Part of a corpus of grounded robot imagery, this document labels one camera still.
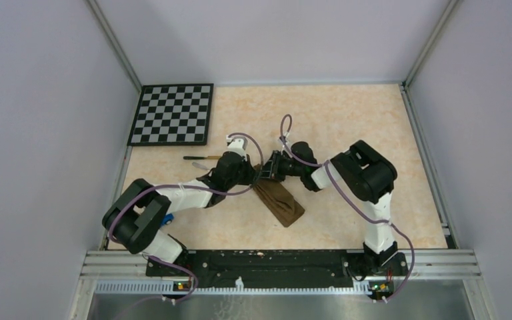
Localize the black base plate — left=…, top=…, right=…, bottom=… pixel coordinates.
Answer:
left=145, top=249, right=408, bottom=289

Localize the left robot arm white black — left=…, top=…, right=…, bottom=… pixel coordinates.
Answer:
left=102, top=151, right=258, bottom=276

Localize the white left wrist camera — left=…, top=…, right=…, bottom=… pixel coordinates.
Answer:
left=227, top=136, right=248, bottom=157

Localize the blue toy car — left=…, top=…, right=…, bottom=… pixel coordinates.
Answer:
left=161, top=213, right=175, bottom=226

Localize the black white checkerboard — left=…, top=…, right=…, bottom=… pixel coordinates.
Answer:
left=127, top=83, right=214, bottom=147

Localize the knife with wooden handle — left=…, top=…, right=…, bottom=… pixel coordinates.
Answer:
left=183, top=155, right=221, bottom=161

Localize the aluminium frame rail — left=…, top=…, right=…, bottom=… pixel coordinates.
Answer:
left=80, top=249, right=481, bottom=297

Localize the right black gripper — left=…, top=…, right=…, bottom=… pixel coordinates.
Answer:
left=255, top=150, right=305, bottom=182

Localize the brown cloth napkin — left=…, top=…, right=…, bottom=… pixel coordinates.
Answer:
left=253, top=175, right=305, bottom=227

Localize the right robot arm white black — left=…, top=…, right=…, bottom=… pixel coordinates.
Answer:
left=263, top=140, right=397, bottom=275

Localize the silver metal fork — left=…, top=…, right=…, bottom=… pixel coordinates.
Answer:
left=192, top=162, right=210, bottom=171

